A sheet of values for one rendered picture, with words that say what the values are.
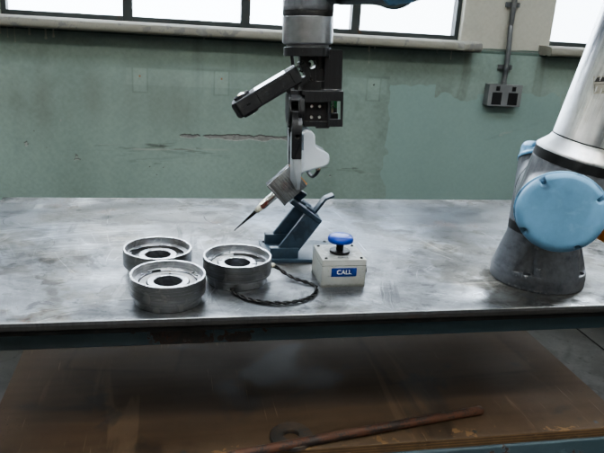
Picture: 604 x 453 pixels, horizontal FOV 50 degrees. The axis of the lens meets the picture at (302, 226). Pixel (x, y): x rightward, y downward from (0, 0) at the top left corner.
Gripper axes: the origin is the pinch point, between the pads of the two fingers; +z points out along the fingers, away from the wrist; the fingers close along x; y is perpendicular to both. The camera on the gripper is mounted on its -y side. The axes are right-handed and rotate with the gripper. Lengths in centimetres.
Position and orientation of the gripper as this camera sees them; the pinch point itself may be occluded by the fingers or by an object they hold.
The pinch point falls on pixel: (292, 179)
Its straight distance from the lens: 101.0
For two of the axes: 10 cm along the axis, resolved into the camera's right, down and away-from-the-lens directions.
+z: -0.1, 9.7, 2.6
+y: 9.9, -0.2, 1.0
